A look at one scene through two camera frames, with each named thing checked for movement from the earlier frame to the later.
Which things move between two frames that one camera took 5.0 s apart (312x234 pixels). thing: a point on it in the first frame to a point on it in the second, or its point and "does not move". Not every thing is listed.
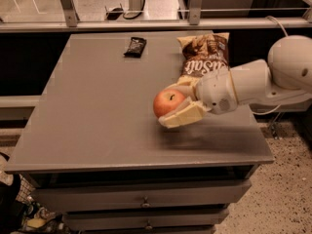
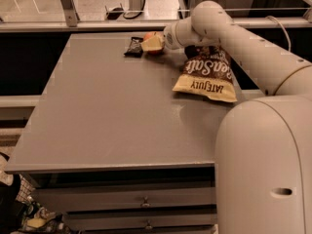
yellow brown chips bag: [203, 54] does not move
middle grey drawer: [148, 220] does not move
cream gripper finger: [188, 111] to [154, 42]
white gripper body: [214, 90] to [170, 37]
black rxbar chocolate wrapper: [136, 47] does not move
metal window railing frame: [72, 24] does not move
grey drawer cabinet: [94, 150] does not move
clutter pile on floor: [19, 214] does not move
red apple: [166, 100] to [156, 51]
